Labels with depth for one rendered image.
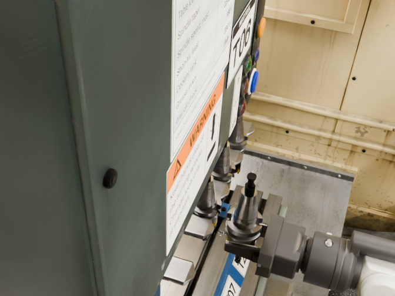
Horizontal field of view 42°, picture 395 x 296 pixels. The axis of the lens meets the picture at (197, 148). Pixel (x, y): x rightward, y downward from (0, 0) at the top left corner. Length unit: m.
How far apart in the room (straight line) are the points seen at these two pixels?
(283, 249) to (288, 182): 0.83
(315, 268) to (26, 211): 0.63
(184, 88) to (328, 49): 1.10
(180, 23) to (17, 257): 0.18
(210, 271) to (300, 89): 0.59
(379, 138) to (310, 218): 0.32
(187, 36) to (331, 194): 1.36
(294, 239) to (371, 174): 0.84
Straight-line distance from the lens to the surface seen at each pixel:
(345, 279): 0.88
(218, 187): 1.09
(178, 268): 0.95
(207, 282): 1.32
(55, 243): 0.32
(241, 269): 1.32
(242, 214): 0.85
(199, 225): 1.02
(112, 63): 0.26
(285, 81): 1.54
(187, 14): 0.36
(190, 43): 0.38
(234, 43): 0.53
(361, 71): 1.49
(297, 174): 1.70
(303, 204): 1.67
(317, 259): 0.87
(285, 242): 0.89
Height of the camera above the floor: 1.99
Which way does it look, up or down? 41 degrees down
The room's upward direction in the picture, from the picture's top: 3 degrees clockwise
